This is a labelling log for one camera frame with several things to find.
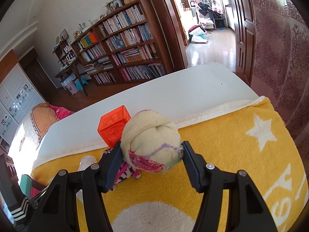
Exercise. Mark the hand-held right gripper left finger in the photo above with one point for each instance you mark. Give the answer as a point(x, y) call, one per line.
point(112, 166)

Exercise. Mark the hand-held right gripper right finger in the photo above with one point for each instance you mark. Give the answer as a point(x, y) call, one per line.
point(193, 166)

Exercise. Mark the pink leopard print sock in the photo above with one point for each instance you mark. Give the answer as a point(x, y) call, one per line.
point(125, 172)

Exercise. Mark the teal gift box lid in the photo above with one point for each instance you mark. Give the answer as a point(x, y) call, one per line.
point(25, 183)

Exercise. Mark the cream sock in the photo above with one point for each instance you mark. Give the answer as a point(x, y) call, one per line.
point(149, 135)

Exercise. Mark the crumpled clear plastic bag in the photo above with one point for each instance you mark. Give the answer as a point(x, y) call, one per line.
point(87, 162)

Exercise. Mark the red-orange embossed cube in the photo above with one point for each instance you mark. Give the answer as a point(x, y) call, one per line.
point(112, 128)

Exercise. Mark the yellow and white towel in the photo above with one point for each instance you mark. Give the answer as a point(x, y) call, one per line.
point(229, 137)

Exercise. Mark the pink blanket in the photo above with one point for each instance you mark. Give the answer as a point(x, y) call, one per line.
point(61, 112)

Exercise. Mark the orange checked pillow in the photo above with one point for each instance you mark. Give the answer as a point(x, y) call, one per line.
point(43, 119)

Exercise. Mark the white storage box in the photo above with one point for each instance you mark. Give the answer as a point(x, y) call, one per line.
point(70, 85)

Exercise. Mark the stack of magazines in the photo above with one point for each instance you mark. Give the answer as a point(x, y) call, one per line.
point(99, 65)

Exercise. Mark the dark wooden desk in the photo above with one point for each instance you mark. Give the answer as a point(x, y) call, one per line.
point(70, 69)

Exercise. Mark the white wardrobe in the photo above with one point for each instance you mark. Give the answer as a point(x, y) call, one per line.
point(14, 96)

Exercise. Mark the dark wooden room door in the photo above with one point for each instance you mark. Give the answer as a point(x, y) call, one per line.
point(39, 77)

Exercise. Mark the small wooden shelf with bottles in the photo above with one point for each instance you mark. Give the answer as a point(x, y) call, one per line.
point(64, 53)

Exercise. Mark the white bag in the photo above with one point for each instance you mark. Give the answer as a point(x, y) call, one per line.
point(198, 37)

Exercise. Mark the wooden bookshelf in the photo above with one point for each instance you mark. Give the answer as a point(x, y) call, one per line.
point(158, 31)

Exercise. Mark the patterned mauve curtain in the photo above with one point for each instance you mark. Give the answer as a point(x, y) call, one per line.
point(277, 53)

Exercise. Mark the brown panelled door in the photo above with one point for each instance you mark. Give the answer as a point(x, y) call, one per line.
point(245, 29)

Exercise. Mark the rows of books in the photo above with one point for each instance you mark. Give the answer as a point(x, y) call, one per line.
point(125, 17)

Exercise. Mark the chair with clothes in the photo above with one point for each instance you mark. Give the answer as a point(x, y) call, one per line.
point(207, 13)

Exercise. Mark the leaning picture frame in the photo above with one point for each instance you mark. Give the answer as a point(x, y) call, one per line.
point(64, 34)

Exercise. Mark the brown door frame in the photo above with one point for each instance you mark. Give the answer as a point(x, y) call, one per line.
point(169, 17)

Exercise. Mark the black photo frame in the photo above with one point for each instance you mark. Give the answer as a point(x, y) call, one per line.
point(116, 3)

